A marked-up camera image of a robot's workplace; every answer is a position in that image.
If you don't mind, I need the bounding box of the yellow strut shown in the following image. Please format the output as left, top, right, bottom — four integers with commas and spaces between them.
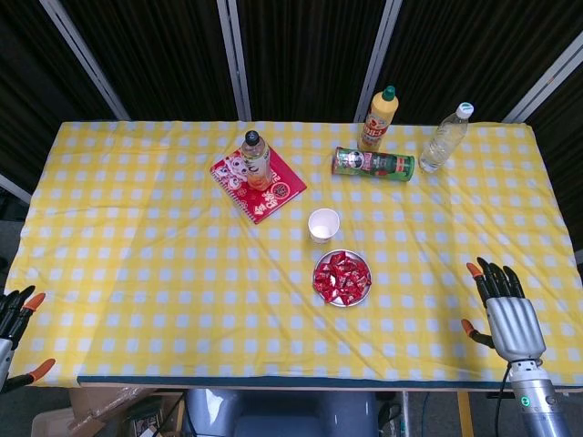
457, 391, 474, 437

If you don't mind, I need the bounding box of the round steel plate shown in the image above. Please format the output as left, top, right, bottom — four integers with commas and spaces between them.
312, 249, 373, 309

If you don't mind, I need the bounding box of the metal table leg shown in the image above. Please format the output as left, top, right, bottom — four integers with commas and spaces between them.
399, 390, 413, 437

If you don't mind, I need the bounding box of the white paper cup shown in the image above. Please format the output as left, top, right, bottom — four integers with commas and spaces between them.
307, 208, 342, 244

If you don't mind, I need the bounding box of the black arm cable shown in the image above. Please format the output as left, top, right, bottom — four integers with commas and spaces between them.
494, 361, 515, 437

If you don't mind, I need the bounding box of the green chips can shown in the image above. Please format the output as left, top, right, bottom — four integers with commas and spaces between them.
331, 146, 415, 183

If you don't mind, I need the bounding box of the blue cable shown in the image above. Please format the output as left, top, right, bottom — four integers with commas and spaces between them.
421, 391, 434, 437

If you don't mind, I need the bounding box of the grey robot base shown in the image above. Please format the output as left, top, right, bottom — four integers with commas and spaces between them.
184, 388, 380, 437

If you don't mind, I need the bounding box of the brown cardboard box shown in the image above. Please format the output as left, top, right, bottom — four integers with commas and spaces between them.
31, 388, 186, 437

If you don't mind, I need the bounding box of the grey partition post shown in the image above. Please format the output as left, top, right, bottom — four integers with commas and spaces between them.
216, 0, 253, 122
502, 39, 583, 124
353, 0, 404, 123
38, 0, 132, 121
0, 172, 33, 206

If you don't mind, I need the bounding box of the yellow white checked tablecloth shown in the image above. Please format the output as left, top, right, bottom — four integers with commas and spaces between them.
2, 118, 583, 388

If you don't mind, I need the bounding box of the clear water bottle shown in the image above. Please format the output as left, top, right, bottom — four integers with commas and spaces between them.
418, 102, 475, 173

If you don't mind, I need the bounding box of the yellow bottle green cap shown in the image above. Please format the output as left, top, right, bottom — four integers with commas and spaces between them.
357, 85, 400, 153

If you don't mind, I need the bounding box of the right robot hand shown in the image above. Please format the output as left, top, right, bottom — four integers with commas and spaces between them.
460, 257, 547, 364

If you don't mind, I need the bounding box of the red spiral notebook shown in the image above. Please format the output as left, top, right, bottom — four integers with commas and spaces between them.
209, 146, 308, 226

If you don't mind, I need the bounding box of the black curtain panel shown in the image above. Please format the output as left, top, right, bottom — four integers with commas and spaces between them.
0, 0, 115, 192
523, 75, 583, 254
236, 0, 388, 123
371, 0, 583, 123
61, 0, 240, 122

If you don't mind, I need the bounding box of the dark teal table pad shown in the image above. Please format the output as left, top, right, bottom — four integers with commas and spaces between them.
77, 375, 583, 391

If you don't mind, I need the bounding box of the orange tea drink bottle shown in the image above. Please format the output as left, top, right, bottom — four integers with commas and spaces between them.
240, 129, 274, 191

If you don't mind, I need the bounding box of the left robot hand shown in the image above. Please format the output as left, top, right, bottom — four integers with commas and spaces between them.
0, 285, 56, 395

